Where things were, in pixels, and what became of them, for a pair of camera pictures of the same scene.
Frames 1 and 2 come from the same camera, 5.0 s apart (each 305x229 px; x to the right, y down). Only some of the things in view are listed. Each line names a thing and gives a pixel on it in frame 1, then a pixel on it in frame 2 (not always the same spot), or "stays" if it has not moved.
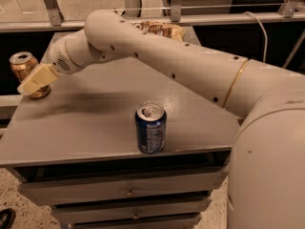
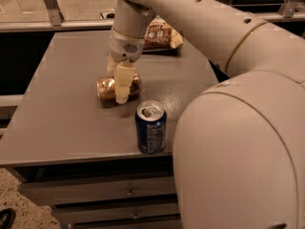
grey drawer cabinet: (79, 145) stays
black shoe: (7, 218) stays
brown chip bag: (160, 28) stays
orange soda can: (23, 64) → (107, 90)
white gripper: (60, 58) → (124, 49)
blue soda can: (151, 125) stays
